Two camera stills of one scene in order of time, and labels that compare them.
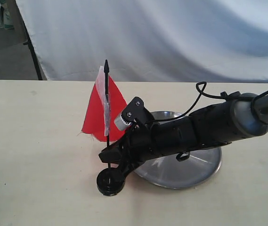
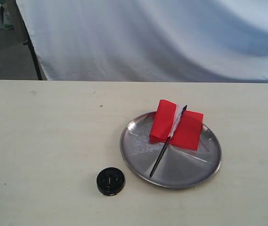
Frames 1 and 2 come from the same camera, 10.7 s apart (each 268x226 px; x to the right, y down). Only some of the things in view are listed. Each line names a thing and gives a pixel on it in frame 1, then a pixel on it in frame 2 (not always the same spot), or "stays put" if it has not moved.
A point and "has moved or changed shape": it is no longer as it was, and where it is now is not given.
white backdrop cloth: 199,41 stays put
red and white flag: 106,108 has moved or changed shape
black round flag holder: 110,181 stays put
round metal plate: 167,172 stays put
